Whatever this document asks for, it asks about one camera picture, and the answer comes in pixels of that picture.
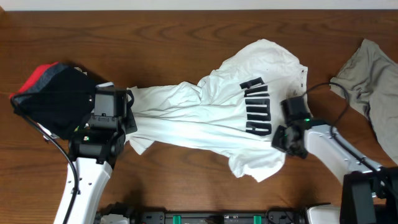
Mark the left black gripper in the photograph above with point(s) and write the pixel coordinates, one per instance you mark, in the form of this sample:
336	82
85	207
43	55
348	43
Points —
130	125

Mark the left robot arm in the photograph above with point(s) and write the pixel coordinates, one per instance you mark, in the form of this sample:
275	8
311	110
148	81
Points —
93	152

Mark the grey garment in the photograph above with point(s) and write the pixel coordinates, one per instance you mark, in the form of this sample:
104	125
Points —
370	78

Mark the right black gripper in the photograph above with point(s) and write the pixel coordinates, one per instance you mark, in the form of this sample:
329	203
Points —
280	131

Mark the red folded garment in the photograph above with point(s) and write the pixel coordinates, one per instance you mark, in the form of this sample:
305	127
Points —
33	79

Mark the white printed t-shirt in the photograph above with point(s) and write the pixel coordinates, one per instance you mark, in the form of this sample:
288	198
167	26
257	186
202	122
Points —
234	111

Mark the black mounting rail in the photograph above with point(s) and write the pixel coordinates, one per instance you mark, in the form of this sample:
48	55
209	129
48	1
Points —
124	213

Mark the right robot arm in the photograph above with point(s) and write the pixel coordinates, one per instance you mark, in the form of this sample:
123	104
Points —
369	192

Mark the white green folded garment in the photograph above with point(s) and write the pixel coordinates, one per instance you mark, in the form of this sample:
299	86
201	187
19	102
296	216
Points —
61	131

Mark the black folded garment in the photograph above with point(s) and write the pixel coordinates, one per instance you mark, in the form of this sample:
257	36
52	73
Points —
62	95

